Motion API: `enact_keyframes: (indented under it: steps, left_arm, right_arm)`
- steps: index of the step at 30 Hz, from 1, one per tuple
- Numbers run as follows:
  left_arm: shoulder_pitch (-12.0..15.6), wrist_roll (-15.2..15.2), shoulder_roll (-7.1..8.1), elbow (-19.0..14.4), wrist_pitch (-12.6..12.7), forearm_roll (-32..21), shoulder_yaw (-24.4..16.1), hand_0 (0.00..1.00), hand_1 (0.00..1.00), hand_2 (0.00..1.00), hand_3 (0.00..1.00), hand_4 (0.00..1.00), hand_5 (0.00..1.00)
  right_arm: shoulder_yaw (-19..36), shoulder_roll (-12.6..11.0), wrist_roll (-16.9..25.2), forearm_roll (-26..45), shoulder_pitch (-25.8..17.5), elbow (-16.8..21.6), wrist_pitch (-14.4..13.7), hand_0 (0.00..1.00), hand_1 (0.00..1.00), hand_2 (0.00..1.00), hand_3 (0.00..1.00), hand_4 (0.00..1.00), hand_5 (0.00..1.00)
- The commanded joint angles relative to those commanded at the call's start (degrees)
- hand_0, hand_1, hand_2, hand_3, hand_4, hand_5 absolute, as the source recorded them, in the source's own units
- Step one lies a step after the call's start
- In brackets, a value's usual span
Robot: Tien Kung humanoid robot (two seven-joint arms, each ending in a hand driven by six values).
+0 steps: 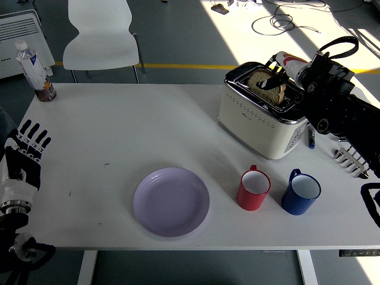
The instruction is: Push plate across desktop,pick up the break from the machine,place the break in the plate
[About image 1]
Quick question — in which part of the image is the white floor cable bundle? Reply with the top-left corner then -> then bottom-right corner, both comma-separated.
236,0 -> 264,8

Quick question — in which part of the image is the black floor cable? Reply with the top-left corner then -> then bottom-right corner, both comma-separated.
251,0 -> 327,37

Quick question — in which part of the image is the red enamel mug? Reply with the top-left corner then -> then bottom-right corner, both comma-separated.
236,164 -> 271,212

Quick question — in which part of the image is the clear plastic drink bottle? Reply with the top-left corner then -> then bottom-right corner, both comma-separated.
14,40 -> 58,103

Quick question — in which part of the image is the white plastic chair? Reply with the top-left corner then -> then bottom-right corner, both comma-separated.
62,0 -> 146,84

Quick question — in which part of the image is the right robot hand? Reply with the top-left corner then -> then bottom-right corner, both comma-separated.
255,50 -> 311,90

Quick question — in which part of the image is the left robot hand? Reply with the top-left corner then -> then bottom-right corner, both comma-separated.
0,119 -> 52,205

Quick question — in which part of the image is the blue enamel mug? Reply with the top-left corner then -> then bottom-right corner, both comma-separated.
281,168 -> 322,216

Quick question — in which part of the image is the white table leg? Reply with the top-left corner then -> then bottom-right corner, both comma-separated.
296,249 -> 319,285
76,251 -> 99,285

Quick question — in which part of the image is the metal toast rack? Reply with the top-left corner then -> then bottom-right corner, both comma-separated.
332,147 -> 371,179

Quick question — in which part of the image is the white panel heater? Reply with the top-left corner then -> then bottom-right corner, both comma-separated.
0,9 -> 56,80

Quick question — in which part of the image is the yellow floor tape line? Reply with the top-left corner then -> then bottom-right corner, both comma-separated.
54,61 -> 380,74

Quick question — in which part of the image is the bread slice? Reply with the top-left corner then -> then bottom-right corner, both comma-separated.
248,70 -> 287,105

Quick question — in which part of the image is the blue marker pen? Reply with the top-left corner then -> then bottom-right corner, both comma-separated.
307,124 -> 316,149

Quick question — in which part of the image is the cream chrome toaster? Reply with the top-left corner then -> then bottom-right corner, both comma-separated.
218,61 -> 309,160

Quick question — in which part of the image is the purple plastic plate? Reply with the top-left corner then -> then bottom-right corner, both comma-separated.
132,167 -> 211,238

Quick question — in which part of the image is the brown floor pedal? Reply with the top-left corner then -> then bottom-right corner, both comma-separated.
210,3 -> 229,15

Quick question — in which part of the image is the black table control panel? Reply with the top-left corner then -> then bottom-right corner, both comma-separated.
338,248 -> 380,257

